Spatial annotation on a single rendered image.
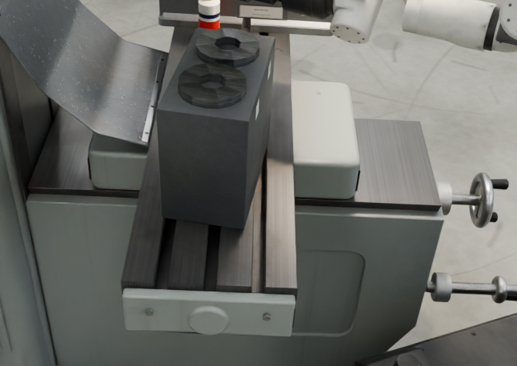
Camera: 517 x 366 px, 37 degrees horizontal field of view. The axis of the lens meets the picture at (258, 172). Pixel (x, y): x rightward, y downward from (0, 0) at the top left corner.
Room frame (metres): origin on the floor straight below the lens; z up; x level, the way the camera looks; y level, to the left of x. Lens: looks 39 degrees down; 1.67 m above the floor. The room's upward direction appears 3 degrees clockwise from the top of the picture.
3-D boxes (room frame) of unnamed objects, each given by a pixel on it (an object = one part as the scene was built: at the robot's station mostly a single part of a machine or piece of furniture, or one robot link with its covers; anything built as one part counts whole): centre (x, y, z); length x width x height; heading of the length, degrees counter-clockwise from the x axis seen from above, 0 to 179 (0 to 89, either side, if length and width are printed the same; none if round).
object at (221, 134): (0.89, 0.06, 1.04); 0.22 x 0.12 x 0.20; 172
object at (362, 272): (1.21, 0.04, 0.44); 0.80 x 0.30 x 0.60; 91
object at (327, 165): (1.21, 0.07, 0.80); 0.50 x 0.35 x 0.12; 91
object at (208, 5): (1.30, 0.11, 0.99); 0.04 x 0.04 x 0.11
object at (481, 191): (1.22, -0.43, 0.64); 0.16 x 0.12 x 0.12; 91
